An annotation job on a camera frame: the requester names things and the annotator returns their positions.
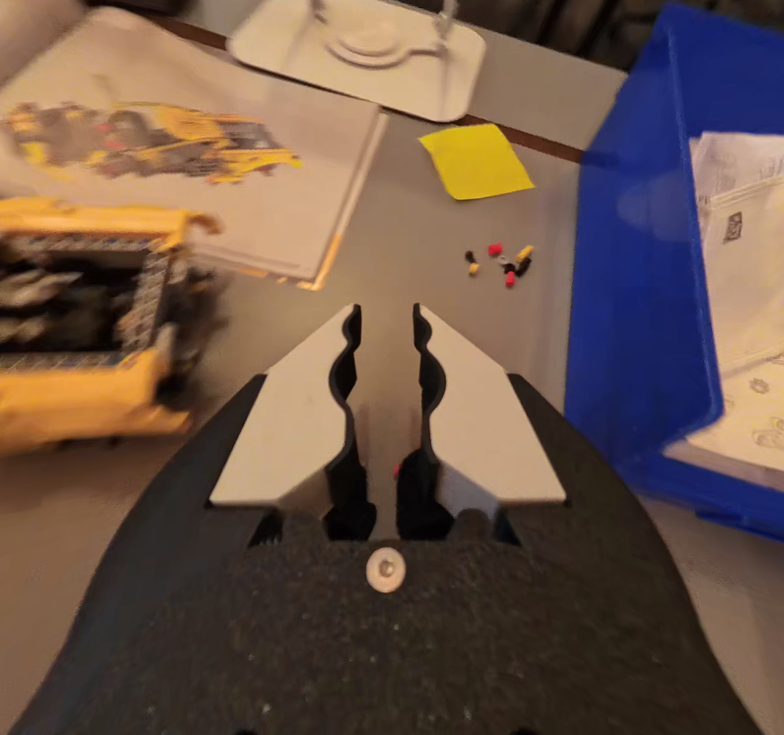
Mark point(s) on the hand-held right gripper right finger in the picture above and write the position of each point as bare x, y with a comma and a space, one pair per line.
484, 429

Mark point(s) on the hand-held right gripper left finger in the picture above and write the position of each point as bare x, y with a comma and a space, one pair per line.
288, 429

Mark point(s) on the yellow toy brick car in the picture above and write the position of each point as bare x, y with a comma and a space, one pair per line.
79, 392

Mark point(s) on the grey desk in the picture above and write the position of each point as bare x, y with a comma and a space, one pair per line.
398, 208

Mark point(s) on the pile of small brick pieces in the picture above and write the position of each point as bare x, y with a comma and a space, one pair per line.
508, 266

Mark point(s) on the open instruction booklet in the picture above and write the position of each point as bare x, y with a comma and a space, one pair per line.
245, 208

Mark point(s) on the blue plastic bin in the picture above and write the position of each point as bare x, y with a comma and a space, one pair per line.
637, 257

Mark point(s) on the yellow sticky note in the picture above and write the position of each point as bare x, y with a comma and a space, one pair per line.
478, 162

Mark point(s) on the crumpled white plastic bags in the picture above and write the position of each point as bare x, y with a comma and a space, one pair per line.
741, 288

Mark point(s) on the white tablet stand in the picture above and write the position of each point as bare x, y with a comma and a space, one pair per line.
367, 73

